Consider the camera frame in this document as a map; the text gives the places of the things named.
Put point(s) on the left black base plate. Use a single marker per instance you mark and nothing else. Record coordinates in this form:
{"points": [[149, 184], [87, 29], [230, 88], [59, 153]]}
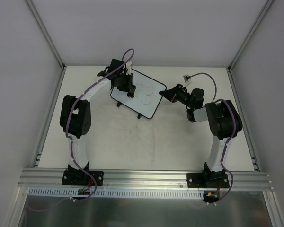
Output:
{"points": [[78, 178]]}

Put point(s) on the aluminium front rail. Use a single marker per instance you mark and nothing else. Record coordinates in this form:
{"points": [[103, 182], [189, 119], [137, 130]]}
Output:
{"points": [[145, 179]]}

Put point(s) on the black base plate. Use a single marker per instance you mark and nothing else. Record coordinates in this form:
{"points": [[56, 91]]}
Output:
{"points": [[78, 178], [197, 180]]}

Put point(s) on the white whiteboard black frame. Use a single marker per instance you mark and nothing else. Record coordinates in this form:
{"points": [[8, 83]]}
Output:
{"points": [[146, 97]]}

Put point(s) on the right aluminium corner post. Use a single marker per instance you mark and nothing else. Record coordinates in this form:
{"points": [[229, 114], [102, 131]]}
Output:
{"points": [[263, 12]]}

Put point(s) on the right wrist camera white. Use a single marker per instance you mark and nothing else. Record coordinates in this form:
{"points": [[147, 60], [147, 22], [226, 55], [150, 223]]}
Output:
{"points": [[187, 80]]}

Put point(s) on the aluminium corner post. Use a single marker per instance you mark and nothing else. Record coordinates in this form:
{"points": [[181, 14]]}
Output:
{"points": [[263, 12], [35, 14]]}

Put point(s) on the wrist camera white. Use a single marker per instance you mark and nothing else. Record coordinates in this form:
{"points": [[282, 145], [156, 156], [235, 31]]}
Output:
{"points": [[128, 68], [187, 80]]}

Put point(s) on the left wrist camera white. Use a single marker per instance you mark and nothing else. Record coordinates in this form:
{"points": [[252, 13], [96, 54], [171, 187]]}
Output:
{"points": [[128, 68]]}

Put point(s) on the left aluminium corner post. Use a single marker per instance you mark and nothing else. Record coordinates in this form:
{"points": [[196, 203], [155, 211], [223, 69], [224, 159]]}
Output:
{"points": [[35, 14]]}

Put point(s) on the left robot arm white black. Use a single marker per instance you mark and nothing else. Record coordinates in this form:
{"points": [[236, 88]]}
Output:
{"points": [[76, 121]]}

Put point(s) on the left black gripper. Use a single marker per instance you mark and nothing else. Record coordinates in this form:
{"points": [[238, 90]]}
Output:
{"points": [[124, 84]]}

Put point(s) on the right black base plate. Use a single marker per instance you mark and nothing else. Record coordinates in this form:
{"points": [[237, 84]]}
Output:
{"points": [[197, 180]]}

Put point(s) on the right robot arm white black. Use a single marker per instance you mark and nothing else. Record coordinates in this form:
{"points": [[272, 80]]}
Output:
{"points": [[224, 122]]}

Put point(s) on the white slotted cable duct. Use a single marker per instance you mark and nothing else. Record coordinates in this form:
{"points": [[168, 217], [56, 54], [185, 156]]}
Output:
{"points": [[117, 193]]}

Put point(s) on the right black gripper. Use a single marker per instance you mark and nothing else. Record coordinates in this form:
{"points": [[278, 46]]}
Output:
{"points": [[175, 93]]}

